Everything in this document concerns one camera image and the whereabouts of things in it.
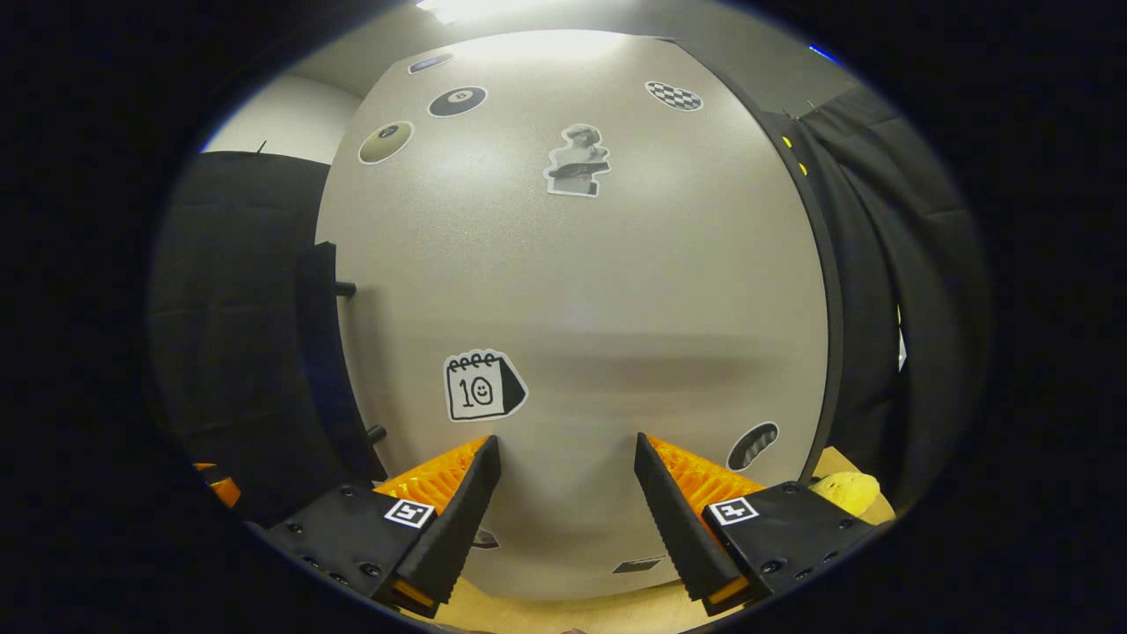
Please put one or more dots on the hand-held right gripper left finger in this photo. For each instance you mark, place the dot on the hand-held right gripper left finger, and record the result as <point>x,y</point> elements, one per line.
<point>458,528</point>

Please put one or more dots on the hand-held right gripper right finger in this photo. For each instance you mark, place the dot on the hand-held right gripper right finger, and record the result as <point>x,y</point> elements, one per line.
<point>678,528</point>

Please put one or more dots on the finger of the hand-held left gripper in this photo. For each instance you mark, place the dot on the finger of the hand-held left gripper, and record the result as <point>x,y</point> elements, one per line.
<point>224,490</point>

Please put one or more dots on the grey cabinet door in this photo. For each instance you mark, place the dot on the grey cabinet door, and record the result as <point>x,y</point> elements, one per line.
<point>616,291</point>

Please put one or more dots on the yellow sponge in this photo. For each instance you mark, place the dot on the yellow sponge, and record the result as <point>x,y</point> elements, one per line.
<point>845,491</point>

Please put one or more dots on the black backdrop cloth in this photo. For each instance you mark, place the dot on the black backdrop cloth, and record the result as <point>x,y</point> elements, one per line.
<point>238,308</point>

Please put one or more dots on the long ceiling light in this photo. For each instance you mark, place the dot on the long ceiling light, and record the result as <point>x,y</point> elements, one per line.
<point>475,9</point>

